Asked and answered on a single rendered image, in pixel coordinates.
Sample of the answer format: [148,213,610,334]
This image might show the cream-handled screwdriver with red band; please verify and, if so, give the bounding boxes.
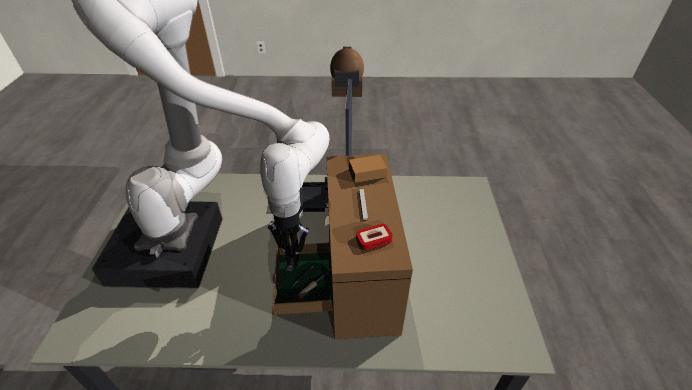
[295,271,329,301]

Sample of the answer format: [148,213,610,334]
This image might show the brown wooden tool chest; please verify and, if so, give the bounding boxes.
[272,154,413,339]

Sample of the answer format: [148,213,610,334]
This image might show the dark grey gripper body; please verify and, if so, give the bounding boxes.
[274,211,302,235]

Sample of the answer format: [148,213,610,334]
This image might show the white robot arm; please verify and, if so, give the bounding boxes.
[72,0,329,257]

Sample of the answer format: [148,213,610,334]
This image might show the red rectangular tin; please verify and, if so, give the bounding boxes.
[356,224,392,250]

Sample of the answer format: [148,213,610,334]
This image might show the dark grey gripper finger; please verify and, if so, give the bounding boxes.
[288,224,309,266]
[268,221,292,264]

